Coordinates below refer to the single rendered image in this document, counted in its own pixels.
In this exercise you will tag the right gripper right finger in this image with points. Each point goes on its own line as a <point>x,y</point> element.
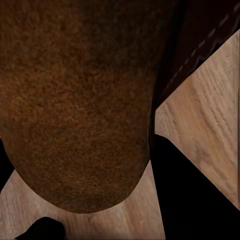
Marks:
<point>191,206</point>

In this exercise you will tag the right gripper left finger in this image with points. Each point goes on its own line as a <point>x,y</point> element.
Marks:
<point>6,168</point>

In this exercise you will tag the sandal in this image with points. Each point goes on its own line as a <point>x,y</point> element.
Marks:
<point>80,83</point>

